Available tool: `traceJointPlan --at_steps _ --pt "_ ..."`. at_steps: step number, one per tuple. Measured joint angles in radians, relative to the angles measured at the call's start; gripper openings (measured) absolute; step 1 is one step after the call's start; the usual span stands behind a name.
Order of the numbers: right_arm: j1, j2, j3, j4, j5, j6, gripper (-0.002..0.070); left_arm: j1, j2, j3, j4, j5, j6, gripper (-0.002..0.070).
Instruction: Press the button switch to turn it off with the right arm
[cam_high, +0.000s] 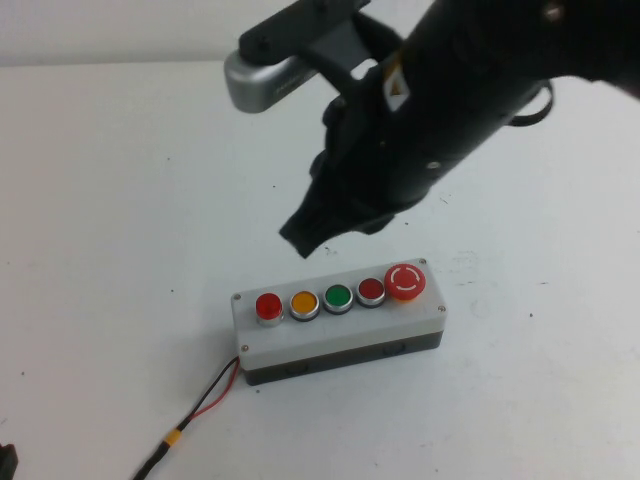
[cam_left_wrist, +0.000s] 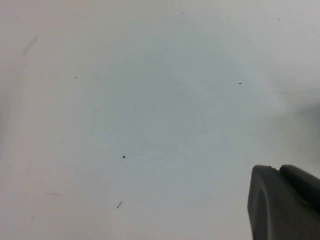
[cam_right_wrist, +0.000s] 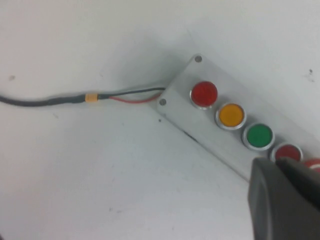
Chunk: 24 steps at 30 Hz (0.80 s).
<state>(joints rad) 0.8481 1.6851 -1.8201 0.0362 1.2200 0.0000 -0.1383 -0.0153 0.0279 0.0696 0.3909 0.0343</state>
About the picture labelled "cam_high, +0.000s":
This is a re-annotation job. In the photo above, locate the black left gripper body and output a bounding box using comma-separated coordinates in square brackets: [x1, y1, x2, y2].
[0, 442, 19, 480]

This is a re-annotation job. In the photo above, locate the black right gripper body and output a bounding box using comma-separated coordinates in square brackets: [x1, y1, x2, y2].
[307, 69, 401, 236]

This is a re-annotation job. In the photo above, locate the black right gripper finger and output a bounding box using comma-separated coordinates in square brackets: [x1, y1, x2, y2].
[293, 200, 362, 260]
[278, 184, 332, 247]

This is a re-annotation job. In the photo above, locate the illuminated red push button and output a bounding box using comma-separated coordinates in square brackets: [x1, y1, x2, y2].
[254, 292, 285, 328]

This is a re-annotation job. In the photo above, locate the green push button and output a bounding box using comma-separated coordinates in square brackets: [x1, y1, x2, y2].
[322, 283, 355, 316]

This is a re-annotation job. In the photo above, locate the dark red push button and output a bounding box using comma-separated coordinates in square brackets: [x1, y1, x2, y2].
[355, 277, 387, 309]

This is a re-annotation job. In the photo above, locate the yellow push button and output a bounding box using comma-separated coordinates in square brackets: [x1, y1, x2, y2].
[288, 290, 321, 324]

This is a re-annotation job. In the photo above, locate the red emergency stop mushroom button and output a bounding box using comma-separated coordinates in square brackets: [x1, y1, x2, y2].
[383, 263, 428, 304]

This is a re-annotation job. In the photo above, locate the grey and black button box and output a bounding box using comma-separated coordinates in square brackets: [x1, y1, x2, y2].
[230, 257, 447, 387]

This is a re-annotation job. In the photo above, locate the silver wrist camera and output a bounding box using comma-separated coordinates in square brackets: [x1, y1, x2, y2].
[222, 49, 321, 115]

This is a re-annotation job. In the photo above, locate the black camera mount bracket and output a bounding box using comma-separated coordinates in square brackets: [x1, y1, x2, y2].
[238, 0, 404, 104]

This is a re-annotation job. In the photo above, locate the black sleeved cable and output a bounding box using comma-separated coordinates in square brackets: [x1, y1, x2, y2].
[131, 442, 170, 480]

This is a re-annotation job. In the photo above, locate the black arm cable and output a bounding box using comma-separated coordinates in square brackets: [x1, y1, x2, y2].
[507, 82, 557, 129]

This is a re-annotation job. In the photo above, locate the red wire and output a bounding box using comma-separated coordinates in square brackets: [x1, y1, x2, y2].
[191, 360, 241, 420]

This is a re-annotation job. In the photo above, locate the black wire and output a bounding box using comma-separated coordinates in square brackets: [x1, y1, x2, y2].
[178, 357, 238, 430]

